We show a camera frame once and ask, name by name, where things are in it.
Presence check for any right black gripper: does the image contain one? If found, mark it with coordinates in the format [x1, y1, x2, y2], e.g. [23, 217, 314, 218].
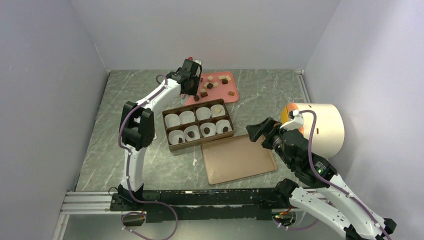
[245, 116, 294, 169]

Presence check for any gold box lid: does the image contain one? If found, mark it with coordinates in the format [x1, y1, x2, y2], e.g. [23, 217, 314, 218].
[200, 134, 278, 185]

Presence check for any dark heart chocolate piece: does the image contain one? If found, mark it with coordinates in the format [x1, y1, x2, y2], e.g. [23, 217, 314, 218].
[203, 127, 211, 135]

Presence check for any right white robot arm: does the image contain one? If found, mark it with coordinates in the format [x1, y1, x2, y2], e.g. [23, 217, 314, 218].
[246, 117, 397, 240]

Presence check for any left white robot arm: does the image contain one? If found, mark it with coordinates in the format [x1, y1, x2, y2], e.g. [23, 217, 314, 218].
[117, 57, 203, 210]

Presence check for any brown chocolate box tray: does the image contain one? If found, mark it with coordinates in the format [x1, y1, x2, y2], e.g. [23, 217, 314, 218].
[161, 98, 235, 152]

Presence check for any pink plastic tray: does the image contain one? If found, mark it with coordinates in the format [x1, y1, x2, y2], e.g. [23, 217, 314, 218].
[184, 71, 239, 106]

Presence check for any white paper cup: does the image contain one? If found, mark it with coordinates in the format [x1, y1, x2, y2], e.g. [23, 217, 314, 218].
[195, 107, 212, 121]
[200, 122, 216, 138]
[215, 119, 233, 134]
[184, 125, 201, 142]
[164, 113, 181, 128]
[168, 130, 186, 145]
[179, 110, 196, 125]
[210, 104, 226, 118]

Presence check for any cream orange cylinder container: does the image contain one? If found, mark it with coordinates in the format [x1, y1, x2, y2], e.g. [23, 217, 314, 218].
[280, 102, 345, 159]

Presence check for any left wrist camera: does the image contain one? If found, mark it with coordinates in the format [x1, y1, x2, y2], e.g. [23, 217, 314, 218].
[187, 56, 202, 66]

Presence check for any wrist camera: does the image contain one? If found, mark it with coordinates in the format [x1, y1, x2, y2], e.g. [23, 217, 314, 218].
[187, 56, 202, 66]
[279, 109, 304, 131]

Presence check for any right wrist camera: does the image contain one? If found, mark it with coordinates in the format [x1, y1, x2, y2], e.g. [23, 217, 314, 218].
[279, 109, 304, 131]

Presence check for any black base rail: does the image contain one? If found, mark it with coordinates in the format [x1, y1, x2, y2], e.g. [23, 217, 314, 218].
[109, 187, 291, 223]

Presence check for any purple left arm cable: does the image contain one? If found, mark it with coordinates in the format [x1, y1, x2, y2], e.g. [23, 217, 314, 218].
[118, 74, 179, 240]

